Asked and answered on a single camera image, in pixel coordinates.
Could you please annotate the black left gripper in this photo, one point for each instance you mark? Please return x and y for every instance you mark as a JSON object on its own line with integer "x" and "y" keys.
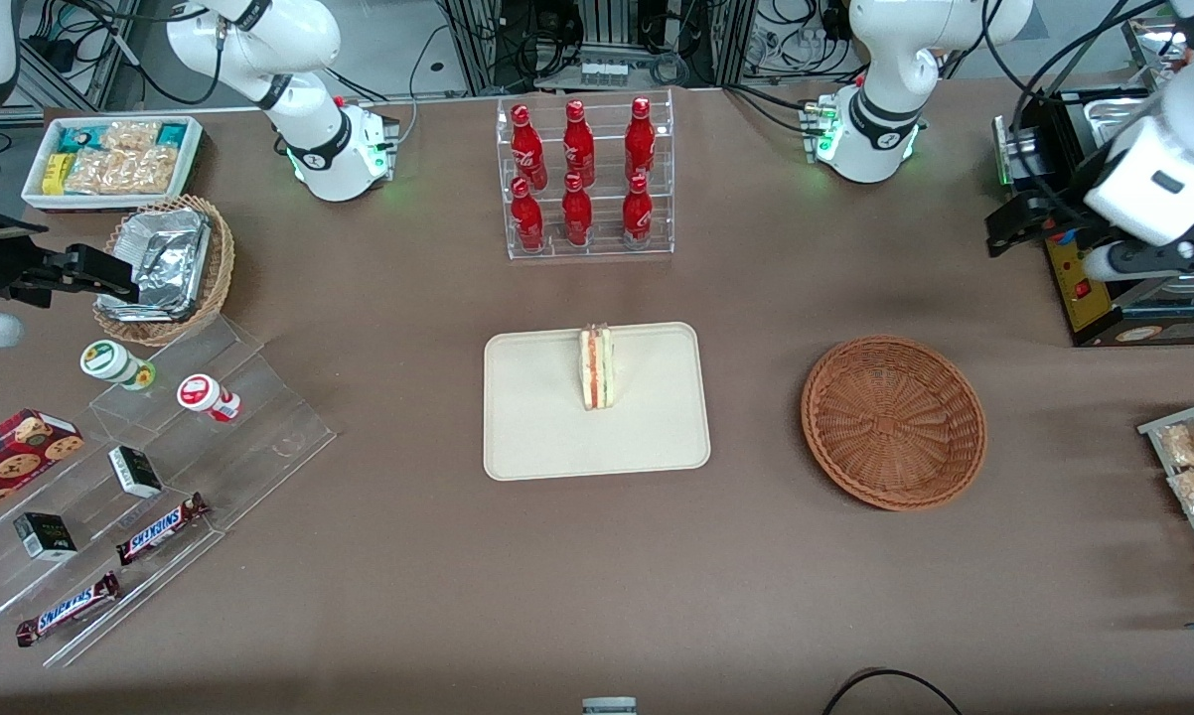
{"x": 1062, "y": 199}

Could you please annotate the triangle sandwich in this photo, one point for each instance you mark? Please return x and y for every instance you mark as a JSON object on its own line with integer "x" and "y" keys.
{"x": 597, "y": 369}

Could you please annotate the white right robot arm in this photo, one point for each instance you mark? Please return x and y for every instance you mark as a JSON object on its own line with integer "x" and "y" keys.
{"x": 319, "y": 149}

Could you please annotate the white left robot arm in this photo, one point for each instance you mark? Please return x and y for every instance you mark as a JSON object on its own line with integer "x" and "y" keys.
{"x": 890, "y": 60}

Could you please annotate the aluminium foil tray stack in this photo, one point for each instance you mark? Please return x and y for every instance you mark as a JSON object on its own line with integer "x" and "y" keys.
{"x": 165, "y": 258}

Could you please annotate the light wicker basket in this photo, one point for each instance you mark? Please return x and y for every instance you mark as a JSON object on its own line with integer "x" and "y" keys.
{"x": 215, "y": 268}

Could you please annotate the tray of wrapped crackers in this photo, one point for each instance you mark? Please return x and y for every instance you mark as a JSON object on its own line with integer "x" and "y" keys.
{"x": 1153, "y": 429}

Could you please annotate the brown wicker basket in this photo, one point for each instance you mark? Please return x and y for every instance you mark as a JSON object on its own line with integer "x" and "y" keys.
{"x": 895, "y": 422}

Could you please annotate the cream plastic tray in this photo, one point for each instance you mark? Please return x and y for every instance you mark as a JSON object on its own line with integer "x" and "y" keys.
{"x": 557, "y": 437}

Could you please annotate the green sunflower yogurt cup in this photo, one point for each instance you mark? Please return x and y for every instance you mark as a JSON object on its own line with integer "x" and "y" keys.
{"x": 110, "y": 361}

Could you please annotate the white snack bin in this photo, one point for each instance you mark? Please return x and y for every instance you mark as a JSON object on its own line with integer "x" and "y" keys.
{"x": 36, "y": 194}

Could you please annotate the yellow snack packet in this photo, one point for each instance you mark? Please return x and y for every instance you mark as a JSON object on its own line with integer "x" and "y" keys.
{"x": 56, "y": 174}

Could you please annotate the black machine with yellow panel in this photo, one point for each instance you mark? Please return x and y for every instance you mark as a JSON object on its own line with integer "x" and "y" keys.
{"x": 1104, "y": 303}

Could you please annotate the teal snack packet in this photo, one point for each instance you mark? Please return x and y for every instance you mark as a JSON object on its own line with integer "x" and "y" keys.
{"x": 82, "y": 137}
{"x": 173, "y": 134}

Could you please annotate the red lidded yogurt cup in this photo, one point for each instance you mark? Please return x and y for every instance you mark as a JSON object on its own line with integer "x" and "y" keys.
{"x": 205, "y": 396}

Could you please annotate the small black carton box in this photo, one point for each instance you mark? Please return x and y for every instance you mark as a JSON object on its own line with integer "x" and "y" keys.
{"x": 135, "y": 473}
{"x": 46, "y": 536}

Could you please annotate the red plaid cookie box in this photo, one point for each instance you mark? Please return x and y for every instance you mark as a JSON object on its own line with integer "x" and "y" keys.
{"x": 11, "y": 462}

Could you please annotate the clear acrylic stepped shelf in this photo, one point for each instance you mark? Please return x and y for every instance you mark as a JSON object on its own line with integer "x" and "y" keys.
{"x": 259, "y": 417}

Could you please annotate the Snickers chocolate bar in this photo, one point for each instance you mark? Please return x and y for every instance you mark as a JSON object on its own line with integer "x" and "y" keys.
{"x": 160, "y": 529}
{"x": 69, "y": 608}

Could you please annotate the red cola bottle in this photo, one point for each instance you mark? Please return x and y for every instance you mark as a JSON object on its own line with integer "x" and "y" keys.
{"x": 577, "y": 216}
{"x": 578, "y": 144}
{"x": 527, "y": 149}
{"x": 640, "y": 139}
{"x": 527, "y": 220}
{"x": 637, "y": 214}

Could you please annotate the clear acrylic bottle rack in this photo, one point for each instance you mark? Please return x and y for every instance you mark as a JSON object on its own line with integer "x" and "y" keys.
{"x": 602, "y": 253}

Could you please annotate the white power strip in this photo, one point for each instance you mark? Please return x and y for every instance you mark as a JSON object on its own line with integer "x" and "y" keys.
{"x": 603, "y": 73}

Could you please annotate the small grey device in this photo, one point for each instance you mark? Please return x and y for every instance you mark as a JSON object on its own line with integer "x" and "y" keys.
{"x": 609, "y": 706}

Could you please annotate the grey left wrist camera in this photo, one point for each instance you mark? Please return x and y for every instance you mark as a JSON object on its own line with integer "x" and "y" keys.
{"x": 1143, "y": 260}

